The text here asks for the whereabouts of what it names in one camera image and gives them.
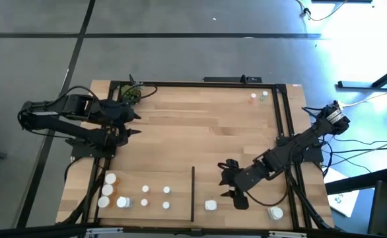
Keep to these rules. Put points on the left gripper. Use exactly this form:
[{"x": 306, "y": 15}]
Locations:
[{"x": 122, "y": 122}]

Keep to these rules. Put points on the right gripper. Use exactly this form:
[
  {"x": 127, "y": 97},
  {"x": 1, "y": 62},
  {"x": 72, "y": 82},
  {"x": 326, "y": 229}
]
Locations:
[{"x": 233, "y": 178}]

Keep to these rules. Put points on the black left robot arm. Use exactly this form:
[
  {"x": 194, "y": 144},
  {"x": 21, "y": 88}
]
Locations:
[{"x": 74, "y": 130}]

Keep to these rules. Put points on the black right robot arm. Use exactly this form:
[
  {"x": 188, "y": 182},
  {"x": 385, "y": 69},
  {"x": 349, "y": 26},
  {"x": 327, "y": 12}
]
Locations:
[{"x": 279, "y": 158}]

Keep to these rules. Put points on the succulent plant black pot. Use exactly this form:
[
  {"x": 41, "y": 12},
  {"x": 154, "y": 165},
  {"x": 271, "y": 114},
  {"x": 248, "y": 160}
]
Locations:
[{"x": 130, "y": 93}]

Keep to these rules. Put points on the white printed sheet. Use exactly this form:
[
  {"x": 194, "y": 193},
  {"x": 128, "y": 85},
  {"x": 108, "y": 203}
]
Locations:
[{"x": 340, "y": 198}]

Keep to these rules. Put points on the black metal beam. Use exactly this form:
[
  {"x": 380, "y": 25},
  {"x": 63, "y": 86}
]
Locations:
[{"x": 358, "y": 182}]

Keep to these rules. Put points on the dark grey cabinet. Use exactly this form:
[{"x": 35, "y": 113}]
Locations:
[{"x": 385, "y": 211}]

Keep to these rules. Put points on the grey metal floor bar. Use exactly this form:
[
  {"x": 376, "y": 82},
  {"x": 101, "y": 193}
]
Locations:
[{"x": 372, "y": 85}]

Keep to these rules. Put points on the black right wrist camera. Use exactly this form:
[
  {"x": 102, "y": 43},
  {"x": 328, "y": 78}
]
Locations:
[{"x": 241, "y": 201}]

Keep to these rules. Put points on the black frame crossbar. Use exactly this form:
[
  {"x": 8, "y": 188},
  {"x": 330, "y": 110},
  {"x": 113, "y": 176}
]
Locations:
[{"x": 193, "y": 233}]

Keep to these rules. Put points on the black metal table frame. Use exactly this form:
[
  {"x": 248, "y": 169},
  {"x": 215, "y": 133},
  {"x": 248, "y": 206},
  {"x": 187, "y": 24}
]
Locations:
[{"x": 180, "y": 84}]

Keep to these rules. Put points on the black flat bracket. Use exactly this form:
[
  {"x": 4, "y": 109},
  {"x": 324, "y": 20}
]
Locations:
[{"x": 230, "y": 79}]

